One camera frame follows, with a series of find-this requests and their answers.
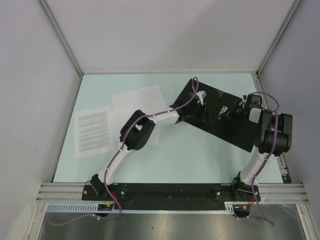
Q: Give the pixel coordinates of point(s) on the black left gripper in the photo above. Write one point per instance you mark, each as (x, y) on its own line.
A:
(203, 116)

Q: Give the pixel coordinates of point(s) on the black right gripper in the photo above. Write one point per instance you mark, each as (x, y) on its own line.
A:
(228, 111)

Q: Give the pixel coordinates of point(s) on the red and black file folder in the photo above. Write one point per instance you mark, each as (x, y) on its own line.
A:
(241, 134)

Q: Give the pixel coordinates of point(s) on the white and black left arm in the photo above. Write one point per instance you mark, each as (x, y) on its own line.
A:
(136, 132)

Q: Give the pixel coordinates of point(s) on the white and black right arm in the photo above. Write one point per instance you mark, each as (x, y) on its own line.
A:
(272, 137)

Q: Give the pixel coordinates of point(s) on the blank white paper upper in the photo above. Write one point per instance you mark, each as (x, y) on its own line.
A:
(148, 99)

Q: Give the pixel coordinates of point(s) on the blank white paper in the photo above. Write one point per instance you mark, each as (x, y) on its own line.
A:
(118, 119)
(148, 99)

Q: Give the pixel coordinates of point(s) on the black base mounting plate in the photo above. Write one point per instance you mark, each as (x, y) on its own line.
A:
(180, 196)

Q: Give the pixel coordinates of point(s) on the blank white paper lower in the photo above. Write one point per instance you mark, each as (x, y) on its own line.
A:
(118, 119)

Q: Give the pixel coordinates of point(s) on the printed text paper sheet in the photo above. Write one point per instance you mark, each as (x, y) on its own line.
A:
(93, 132)

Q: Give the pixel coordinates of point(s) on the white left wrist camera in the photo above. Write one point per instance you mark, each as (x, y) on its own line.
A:
(199, 96)

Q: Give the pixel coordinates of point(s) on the aluminium right side rail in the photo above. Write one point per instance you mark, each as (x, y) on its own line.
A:
(281, 160)

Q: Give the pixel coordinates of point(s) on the aluminium front frame rail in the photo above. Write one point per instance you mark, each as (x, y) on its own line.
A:
(271, 193)

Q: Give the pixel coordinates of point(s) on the light blue slotted cable duct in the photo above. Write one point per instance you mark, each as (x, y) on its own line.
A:
(96, 208)

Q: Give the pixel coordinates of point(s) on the aluminium right corner post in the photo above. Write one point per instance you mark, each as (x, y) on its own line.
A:
(279, 35)

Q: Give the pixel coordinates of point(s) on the aluminium corner post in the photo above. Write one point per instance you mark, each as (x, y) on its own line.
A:
(49, 15)
(279, 35)

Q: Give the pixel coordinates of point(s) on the aluminium left corner post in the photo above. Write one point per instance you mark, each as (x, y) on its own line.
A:
(49, 15)

